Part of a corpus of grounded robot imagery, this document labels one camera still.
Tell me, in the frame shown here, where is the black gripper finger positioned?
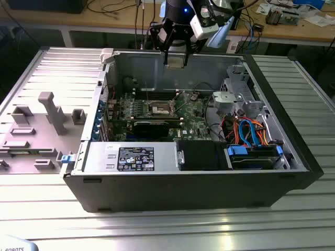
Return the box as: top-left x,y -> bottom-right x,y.
149,22 -> 175,66
182,25 -> 205,66

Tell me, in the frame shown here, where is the silver CPU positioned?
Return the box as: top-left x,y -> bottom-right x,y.
166,57 -> 185,70

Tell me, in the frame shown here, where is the metal socket cover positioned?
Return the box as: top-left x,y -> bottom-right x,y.
169,97 -> 180,115

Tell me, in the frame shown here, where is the CPU socket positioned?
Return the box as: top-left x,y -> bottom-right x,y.
146,98 -> 177,118

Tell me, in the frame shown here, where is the CPU cooler heat sink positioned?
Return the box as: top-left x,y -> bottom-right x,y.
265,6 -> 283,26

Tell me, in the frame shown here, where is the grey metal drive cage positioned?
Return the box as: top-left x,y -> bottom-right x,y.
211,64 -> 265,119

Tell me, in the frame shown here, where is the black upright box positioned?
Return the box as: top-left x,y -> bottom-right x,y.
230,0 -> 244,30

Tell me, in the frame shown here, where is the green motherboard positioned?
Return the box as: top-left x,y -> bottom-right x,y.
104,88 -> 218,143

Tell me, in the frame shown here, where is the wooden desk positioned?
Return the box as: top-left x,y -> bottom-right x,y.
0,0 -> 335,48

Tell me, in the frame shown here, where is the black graphics card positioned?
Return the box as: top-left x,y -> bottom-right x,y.
132,120 -> 171,139

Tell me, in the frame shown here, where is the black plastic drive shroud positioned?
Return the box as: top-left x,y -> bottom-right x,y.
176,140 -> 227,171

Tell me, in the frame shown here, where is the grey metal component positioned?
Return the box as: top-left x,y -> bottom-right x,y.
281,9 -> 301,27

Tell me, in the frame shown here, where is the silver power supply unit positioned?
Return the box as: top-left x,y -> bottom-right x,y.
83,142 -> 181,173

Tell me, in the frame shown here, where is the hard disk in blue carrier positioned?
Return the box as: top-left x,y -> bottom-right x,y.
226,145 -> 285,170

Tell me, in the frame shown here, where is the black desktop computer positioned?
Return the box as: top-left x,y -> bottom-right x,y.
6,0 -> 86,14

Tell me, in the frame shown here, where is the blue box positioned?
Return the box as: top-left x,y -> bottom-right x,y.
292,0 -> 326,8

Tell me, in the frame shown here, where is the white paper sheet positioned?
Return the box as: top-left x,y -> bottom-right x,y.
303,14 -> 333,27

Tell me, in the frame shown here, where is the black PC case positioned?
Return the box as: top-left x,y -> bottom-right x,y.
62,48 -> 325,214

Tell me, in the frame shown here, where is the grey parts rack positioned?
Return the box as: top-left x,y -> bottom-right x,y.
0,91 -> 88,175

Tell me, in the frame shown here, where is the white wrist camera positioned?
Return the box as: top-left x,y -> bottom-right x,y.
189,6 -> 219,41

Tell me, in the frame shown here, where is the black wire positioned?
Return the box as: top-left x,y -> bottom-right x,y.
204,98 -> 227,143

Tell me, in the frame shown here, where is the orange wire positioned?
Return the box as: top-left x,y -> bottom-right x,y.
258,122 -> 273,146
224,117 -> 241,143

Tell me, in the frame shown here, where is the blue data wire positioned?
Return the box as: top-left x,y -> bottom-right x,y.
238,119 -> 251,147
247,118 -> 261,147

